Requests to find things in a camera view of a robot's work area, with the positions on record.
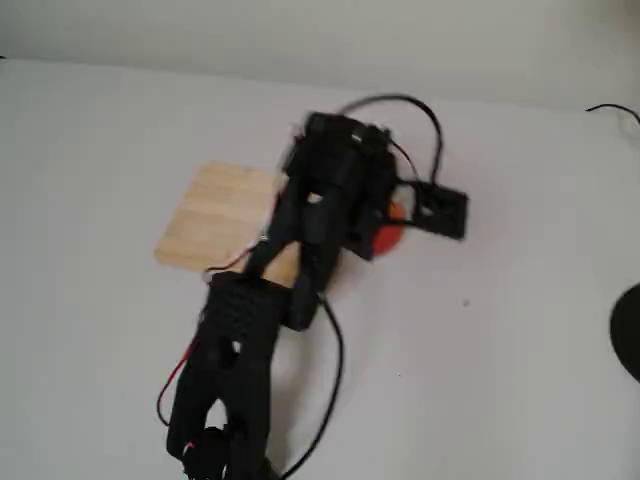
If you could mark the light wooden cutting board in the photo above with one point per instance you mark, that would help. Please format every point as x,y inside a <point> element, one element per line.
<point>215,220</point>

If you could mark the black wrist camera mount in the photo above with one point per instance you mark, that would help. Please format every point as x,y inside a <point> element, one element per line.
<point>445,210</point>

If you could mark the black round object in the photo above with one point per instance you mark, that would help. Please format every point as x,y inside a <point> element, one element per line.
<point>629,335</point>

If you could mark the red apple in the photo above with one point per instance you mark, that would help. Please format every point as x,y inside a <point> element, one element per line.
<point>388,241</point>

